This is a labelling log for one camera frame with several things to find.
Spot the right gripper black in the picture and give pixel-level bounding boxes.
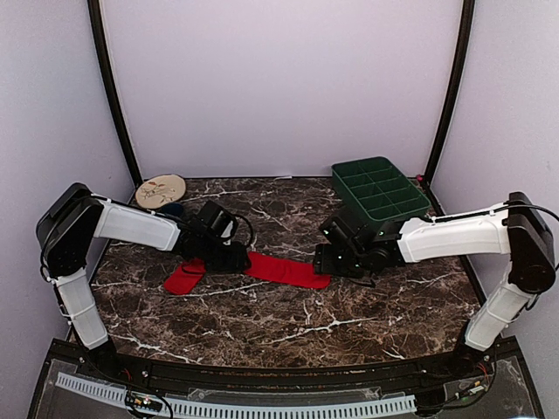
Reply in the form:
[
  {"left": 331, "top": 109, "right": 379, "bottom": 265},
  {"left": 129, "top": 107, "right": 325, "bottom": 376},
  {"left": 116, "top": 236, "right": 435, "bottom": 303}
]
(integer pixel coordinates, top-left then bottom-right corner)
[{"left": 314, "top": 243, "right": 368, "bottom": 278}]

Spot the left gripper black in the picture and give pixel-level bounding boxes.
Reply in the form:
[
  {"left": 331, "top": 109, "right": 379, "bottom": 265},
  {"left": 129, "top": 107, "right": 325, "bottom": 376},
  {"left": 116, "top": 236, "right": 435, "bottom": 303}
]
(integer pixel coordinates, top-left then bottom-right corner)
[{"left": 198, "top": 235, "right": 251, "bottom": 272}]

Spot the red santa sock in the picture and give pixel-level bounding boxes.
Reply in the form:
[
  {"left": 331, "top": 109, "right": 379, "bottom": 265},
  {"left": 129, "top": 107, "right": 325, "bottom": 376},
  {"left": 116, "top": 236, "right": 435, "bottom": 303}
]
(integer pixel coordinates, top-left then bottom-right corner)
[{"left": 244, "top": 251, "right": 331, "bottom": 289}]

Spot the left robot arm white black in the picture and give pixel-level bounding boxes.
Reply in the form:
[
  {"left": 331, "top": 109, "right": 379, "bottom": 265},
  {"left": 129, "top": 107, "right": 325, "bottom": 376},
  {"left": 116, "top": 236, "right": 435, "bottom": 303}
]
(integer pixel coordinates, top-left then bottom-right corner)
[{"left": 36, "top": 182, "right": 252, "bottom": 381}]

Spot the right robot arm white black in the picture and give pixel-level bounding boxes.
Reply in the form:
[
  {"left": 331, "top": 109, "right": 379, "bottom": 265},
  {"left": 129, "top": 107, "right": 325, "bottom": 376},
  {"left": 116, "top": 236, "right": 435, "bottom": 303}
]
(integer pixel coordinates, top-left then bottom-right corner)
[{"left": 313, "top": 192, "right": 558, "bottom": 379}]

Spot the green compartment tray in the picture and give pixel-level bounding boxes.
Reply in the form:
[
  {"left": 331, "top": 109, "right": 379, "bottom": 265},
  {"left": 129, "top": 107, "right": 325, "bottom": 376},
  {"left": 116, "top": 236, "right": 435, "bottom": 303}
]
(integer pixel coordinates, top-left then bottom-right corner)
[{"left": 331, "top": 156, "right": 431, "bottom": 230}]

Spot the dark blue cup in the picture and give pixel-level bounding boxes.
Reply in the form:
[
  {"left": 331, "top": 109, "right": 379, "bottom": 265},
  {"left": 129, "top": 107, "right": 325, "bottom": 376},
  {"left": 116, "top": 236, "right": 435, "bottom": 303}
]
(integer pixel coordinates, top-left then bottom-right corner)
[{"left": 158, "top": 203, "right": 184, "bottom": 217}]

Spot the beige floral plate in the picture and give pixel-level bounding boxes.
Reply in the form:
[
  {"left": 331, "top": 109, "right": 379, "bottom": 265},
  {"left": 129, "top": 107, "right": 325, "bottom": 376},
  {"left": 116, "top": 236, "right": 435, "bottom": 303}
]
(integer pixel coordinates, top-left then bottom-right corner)
[{"left": 135, "top": 175, "right": 186, "bottom": 210}]

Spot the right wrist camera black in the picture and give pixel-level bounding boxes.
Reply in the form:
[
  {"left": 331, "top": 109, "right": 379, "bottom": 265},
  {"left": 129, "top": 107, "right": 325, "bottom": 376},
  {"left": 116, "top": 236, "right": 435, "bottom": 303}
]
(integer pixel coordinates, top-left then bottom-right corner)
[{"left": 319, "top": 206, "right": 376, "bottom": 252}]

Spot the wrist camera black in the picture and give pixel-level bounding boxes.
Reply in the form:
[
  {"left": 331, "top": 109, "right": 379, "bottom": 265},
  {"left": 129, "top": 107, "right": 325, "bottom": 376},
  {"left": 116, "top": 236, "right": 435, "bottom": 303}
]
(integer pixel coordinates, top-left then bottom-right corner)
[
  {"left": 197, "top": 201, "right": 238, "bottom": 242},
  {"left": 319, "top": 206, "right": 376, "bottom": 252}
]

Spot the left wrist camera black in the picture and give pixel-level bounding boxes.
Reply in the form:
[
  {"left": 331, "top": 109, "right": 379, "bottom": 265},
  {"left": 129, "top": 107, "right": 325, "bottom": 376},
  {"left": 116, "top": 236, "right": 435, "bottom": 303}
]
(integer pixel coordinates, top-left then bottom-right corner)
[{"left": 197, "top": 201, "right": 238, "bottom": 242}]

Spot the white slotted cable duct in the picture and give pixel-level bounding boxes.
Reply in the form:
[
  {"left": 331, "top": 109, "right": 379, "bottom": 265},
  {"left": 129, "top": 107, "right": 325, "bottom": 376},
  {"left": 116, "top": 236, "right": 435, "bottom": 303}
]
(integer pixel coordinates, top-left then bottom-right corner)
[{"left": 54, "top": 373, "right": 417, "bottom": 418}]

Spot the black front rail base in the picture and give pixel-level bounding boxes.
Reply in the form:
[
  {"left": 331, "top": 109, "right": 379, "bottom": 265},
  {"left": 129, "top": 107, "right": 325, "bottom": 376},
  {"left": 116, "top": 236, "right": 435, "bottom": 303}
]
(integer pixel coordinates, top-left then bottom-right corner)
[{"left": 28, "top": 338, "right": 543, "bottom": 418}]

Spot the right black frame post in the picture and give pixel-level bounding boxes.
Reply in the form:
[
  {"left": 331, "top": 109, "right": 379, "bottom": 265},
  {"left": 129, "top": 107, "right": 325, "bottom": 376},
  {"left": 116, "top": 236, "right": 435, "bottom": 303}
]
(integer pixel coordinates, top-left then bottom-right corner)
[{"left": 423, "top": 0, "right": 476, "bottom": 189}]

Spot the black frame post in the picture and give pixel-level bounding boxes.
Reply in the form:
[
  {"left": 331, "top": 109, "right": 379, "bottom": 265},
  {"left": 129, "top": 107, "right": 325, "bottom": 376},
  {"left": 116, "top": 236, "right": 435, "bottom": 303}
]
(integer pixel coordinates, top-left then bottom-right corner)
[
  {"left": 423, "top": 0, "right": 476, "bottom": 189},
  {"left": 86, "top": 0, "right": 143, "bottom": 187}
]

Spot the left black frame post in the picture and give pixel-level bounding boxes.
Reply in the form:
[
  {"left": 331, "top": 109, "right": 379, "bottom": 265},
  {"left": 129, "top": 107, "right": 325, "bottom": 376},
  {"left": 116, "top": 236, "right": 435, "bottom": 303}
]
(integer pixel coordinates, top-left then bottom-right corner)
[{"left": 86, "top": 0, "right": 143, "bottom": 187}]

